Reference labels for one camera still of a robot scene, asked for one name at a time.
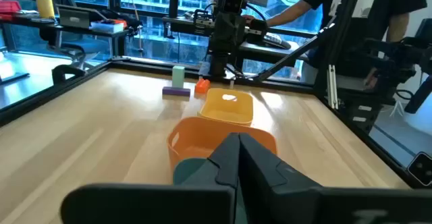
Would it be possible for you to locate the red storage bin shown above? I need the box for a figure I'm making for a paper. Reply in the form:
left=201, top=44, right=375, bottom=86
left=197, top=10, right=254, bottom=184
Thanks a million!
left=0, top=0, right=22, bottom=15

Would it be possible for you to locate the white orange box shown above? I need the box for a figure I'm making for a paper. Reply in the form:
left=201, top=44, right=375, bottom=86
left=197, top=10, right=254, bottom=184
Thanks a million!
left=90, top=18, right=128, bottom=34

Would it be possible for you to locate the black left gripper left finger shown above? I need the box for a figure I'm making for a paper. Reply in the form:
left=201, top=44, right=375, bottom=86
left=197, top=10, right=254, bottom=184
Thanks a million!
left=60, top=132, right=240, bottom=224

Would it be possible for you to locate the dark teal plastic bin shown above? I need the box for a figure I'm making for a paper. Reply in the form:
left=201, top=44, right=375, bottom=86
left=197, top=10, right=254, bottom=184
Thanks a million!
left=173, top=158, right=217, bottom=186

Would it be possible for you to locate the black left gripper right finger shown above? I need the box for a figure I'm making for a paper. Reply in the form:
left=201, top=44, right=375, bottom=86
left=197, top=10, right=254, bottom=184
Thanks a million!
left=239, top=132, right=432, bottom=224

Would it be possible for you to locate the black office desk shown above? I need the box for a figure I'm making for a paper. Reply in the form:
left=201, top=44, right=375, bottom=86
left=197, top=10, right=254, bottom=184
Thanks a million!
left=0, top=13, right=136, bottom=61

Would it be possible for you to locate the orange plastic bin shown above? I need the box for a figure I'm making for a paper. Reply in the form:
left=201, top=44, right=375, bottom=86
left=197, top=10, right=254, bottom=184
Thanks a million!
left=167, top=116, right=277, bottom=181

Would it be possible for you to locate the silver frame bracket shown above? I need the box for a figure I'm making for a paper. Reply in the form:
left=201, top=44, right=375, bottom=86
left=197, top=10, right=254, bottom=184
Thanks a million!
left=327, top=64, right=339, bottom=110

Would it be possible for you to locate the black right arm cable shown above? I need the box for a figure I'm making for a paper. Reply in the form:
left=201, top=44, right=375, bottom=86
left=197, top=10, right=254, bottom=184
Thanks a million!
left=207, top=0, right=267, bottom=22

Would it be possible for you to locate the yellow container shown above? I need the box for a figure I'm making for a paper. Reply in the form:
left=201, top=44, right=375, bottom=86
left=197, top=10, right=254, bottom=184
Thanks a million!
left=35, top=0, right=55, bottom=20

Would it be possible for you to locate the purple rectangular block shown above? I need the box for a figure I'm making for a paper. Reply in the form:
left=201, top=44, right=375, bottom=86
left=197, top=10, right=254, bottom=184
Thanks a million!
left=162, top=86, right=192, bottom=98

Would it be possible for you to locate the black aluminium table frame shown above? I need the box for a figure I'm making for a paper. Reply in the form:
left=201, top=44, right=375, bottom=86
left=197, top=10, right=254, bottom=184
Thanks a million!
left=0, top=0, right=432, bottom=188

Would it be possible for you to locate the grey laptop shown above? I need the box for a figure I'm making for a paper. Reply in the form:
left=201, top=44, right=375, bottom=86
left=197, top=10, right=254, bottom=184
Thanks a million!
left=55, top=3, right=104, bottom=29

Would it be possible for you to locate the black frame clamp handle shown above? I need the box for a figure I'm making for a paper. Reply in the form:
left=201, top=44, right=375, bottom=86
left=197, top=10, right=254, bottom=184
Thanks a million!
left=51, top=64, right=87, bottom=85

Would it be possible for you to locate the yellow plastic bin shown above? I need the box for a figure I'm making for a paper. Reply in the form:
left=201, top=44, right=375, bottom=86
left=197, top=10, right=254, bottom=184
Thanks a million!
left=198, top=88, right=254, bottom=127

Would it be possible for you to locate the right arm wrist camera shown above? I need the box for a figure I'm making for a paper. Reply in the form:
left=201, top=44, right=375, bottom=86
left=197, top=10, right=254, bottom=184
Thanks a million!
left=214, top=0, right=248, bottom=16

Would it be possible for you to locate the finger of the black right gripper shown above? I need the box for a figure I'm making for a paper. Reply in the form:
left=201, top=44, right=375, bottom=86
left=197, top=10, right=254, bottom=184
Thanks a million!
left=230, top=16, right=247, bottom=51
left=211, top=16, right=232, bottom=53

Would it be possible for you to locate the black keyboard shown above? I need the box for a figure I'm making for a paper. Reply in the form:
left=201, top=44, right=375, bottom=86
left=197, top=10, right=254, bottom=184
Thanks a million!
left=262, top=32, right=292, bottom=50

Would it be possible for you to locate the orange studded brick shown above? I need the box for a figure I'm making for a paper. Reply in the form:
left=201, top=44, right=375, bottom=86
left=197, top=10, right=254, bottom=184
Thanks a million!
left=194, top=78, right=211, bottom=94

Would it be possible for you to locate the mint green block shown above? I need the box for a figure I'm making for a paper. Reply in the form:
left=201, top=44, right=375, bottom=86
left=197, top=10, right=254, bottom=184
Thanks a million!
left=171, top=65, right=186, bottom=89

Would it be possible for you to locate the table-level camera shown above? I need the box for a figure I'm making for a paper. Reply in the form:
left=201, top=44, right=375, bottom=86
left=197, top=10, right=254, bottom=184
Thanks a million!
left=406, top=151, right=432, bottom=187

